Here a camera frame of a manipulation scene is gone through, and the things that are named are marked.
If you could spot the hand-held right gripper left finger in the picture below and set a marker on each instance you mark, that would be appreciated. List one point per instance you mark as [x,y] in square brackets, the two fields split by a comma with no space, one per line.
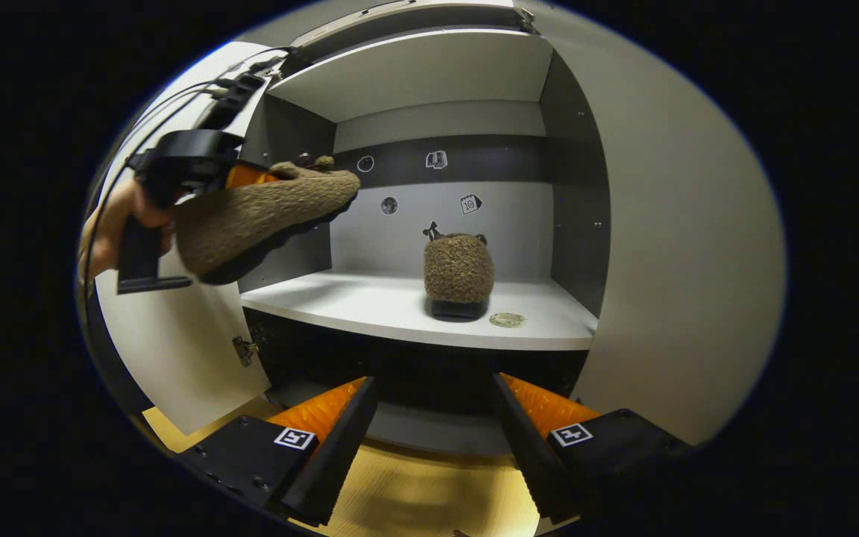
[332,455]

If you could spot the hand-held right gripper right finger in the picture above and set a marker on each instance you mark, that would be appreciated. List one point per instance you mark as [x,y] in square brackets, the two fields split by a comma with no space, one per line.
[530,455]

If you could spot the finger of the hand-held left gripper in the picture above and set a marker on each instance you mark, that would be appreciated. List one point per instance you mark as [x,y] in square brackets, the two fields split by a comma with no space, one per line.
[247,176]

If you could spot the brown fuzzy shoe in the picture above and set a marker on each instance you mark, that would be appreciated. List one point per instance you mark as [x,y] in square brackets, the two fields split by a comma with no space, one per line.
[459,272]
[250,220]

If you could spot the white cabinet door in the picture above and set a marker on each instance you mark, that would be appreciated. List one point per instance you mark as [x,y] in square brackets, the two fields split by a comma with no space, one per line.
[683,261]
[176,350]

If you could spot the white shoe cabinet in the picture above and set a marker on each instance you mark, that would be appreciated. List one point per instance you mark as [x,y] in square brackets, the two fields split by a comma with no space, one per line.
[511,239]

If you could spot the white cabinet shelf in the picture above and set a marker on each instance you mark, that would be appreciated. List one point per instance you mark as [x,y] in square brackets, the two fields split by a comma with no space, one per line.
[370,309]
[414,74]

